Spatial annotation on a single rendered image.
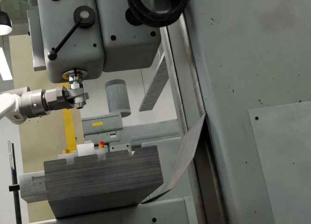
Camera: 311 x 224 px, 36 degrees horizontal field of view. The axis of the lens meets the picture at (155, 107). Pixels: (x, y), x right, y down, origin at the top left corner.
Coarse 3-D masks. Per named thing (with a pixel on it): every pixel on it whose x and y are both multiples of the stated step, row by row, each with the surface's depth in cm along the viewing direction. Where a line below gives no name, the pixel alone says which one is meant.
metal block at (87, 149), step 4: (80, 144) 151; (84, 144) 151; (88, 144) 152; (92, 144) 152; (80, 148) 151; (84, 148) 151; (88, 148) 151; (92, 148) 151; (80, 152) 151; (84, 152) 151; (88, 152) 151; (92, 152) 151
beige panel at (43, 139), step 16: (16, 48) 342; (16, 64) 338; (32, 64) 340; (16, 80) 335; (32, 80) 337; (48, 80) 339; (64, 112) 333; (80, 112) 336; (32, 128) 327; (48, 128) 329; (64, 128) 330; (80, 128) 332; (32, 144) 324; (48, 144) 325; (64, 144) 327; (32, 160) 321; (48, 160) 322; (32, 208) 312; (48, 208) 313
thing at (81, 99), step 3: (72, 87) 158; (75, 87) 158; (78, 87) 158; (81, 87) 159; (78, 96) 157; (81, 96) 158; (84, 96) 159; (72, 99) 158; (75, 99) 157; (78, 99) 157; (81, 99) 157; (84, 99) 158; (72, 102) 158; (75, 102) 157; (78, 102) 157; (81, 102) 157; (84, 102) 158; (72, 105) 158
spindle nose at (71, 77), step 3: (78, 72) 160; (69, 75) 160; (72, 75) 159; (81, 75) 161; (69, 78) 160; (72, 78) 159; (75, 78) 159; (78, 78) 159; (81, 78) 160; (69, 81) 160; (81, 81) 162
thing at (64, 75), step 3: (72, 69) 158; (78, 69) 158; (81, 69) 159; (84, 69) 160; (63, 72) 159; (66, 72) 158; (69, 72) 158; (72, 72) 159; (81, 72) 160; (84, 72) 161; (87, 72) 162; (63, 75) 160; (66, 75) 161; (84, 75) 164; (66, 78) 163
